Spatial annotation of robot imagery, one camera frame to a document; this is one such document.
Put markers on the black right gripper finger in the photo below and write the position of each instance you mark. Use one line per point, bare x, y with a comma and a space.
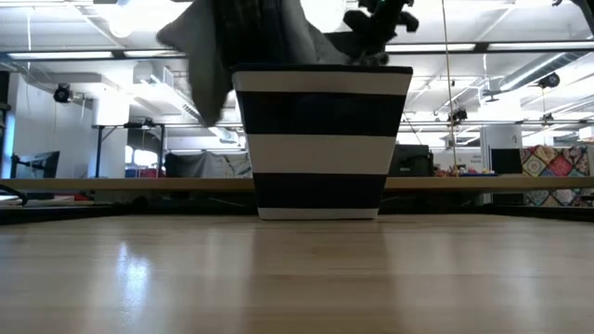
373, 59

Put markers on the grey garment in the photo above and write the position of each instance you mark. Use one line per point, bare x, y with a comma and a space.
204, 69

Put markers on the navy white striped laundry bin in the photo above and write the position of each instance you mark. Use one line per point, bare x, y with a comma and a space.
320, 153

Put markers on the black ceiling spotlight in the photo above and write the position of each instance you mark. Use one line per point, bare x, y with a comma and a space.
458, 116
550, 80
62, 94

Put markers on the black equipment case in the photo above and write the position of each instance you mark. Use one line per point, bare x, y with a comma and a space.
410, 162

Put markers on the black computer monitor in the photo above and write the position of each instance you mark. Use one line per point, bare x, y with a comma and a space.
42, 164
506, 161

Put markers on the grey covered furniture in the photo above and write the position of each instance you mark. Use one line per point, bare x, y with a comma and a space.
199, 164

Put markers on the colourful patchwork quilt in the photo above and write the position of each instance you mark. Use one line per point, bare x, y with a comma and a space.
557, 162

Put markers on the black-legged background table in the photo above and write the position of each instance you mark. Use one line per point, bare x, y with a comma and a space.
99, 153

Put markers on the black ceiling light rail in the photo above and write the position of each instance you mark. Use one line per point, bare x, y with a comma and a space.
482, 47

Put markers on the grey ceiling duct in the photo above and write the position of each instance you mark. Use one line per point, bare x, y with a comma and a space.
533, 74

